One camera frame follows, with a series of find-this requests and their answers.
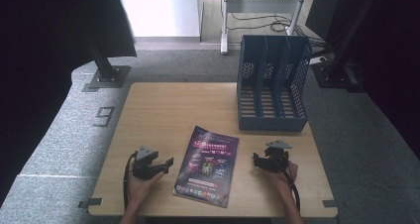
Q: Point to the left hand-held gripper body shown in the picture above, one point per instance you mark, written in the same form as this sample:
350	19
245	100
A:
144	168

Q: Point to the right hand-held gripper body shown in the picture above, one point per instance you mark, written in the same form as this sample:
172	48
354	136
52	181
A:
276	158

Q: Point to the purple cover magazine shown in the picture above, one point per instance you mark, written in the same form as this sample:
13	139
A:
206	166

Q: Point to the blue plastic file rack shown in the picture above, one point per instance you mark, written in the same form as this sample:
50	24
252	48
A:
272	85

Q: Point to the person's left hand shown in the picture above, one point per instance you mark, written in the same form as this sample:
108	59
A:
140	187

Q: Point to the person's right hand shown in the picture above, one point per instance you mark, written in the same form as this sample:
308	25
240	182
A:
284	179

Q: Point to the black metal stand with base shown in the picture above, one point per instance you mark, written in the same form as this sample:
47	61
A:
340	65
106	70

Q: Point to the white power strip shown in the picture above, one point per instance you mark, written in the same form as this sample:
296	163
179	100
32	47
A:
319	59

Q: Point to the black curtain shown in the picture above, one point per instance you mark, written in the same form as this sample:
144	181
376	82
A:
49	52
383	52

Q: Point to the grey table bracket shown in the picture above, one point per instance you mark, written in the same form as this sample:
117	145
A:
332	203
89	202

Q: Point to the white metal desk frame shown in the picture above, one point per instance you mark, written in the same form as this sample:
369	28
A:
261	6

